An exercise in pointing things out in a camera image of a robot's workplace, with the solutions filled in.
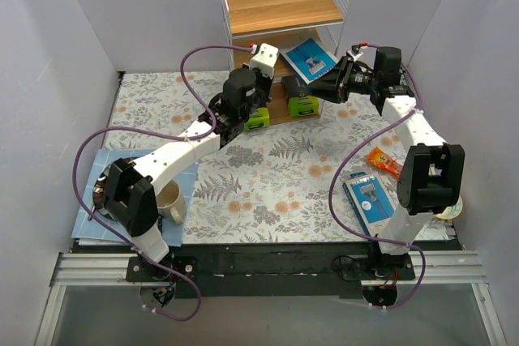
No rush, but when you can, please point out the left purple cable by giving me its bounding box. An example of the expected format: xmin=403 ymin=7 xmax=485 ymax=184
xmin=71 ymin=43 xmax=260 ymax=321

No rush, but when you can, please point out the black green razor box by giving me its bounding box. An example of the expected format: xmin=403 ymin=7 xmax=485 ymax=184
xmin=244 ymin=107 xmax=270 ymax=130
xmin=281 ymin=75 xmax=320 ymax=117

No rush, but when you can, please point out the dark rimmed ceramic plate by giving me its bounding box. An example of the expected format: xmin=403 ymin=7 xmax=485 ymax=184
xmin=92 ymin=163 xmax=116 ymax=221

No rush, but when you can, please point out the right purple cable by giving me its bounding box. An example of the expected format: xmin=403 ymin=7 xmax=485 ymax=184
xmin=328 ymin=41 xmax=427 ymax=311

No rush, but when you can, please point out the blue checked cloth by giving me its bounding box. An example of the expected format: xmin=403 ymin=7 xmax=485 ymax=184
xmin=71 ymin=149 xmax=199 ymax=247

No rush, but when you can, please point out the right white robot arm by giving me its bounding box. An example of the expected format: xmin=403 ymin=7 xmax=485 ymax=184
xmin=308 ymin=43 xmax=465 ymax=280

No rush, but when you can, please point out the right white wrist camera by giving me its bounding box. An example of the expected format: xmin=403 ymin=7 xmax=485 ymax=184
xmin=347 ymin=42 xmax=368 ymax=62

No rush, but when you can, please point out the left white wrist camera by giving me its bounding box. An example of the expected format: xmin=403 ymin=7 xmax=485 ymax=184
xmin=249 ymin=43 xmax=279 ymax=79

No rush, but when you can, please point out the beige ceramic mug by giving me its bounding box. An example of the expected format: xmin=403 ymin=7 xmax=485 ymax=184
xmin=157 ymin=180 xmax=187 ymax=225

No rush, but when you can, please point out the orange BIC razor pack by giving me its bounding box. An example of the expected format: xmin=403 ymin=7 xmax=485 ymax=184
xmin=366 ymin=147 xmax=402 ymax=179

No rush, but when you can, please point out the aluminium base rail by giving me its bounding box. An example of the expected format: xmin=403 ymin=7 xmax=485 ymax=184
xmin=36 ymin=245 xmax=506 ymax=345

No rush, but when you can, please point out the floral table mat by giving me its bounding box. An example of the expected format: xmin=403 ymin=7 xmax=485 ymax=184
xmin=105 ymin=71 xmax=405 ymax=244

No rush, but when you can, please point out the dark fork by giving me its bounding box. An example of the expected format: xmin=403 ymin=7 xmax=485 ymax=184
xmin=88 ymin=206 xmax=96 ymax=221

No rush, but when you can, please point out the white wire wooden shelf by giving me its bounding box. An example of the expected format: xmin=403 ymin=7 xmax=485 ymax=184
xmin=216 ymin=0 xmax=353 ymax=126

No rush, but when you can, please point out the blue harry's razor box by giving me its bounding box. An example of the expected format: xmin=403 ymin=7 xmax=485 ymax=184
xmin=342 ymin=172 xmax=395 ymax=237
xmin=281 ymin=38 xmax=338 ymax=84

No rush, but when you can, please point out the purple cable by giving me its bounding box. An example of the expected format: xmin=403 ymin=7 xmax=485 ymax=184
xmin=328 ymin=41 xmax=427 ymax=311
xmin=71 ymin=43 xmax=260 ymax=321

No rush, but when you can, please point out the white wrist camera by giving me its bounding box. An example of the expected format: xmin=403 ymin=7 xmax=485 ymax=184
xmin=249 ymin=43 xmax=279 ymax=79
xmin=347 ymin=42 xmax=368 ymax=62

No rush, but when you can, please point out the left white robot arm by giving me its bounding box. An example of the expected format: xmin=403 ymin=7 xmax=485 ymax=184
xmin=103 ymin=60 xmax=275 ymax=281

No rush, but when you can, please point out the yellow patterned bowl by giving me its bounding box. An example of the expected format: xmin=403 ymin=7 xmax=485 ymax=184
xmin=435 ymin=197 xmax=463 ymax=220

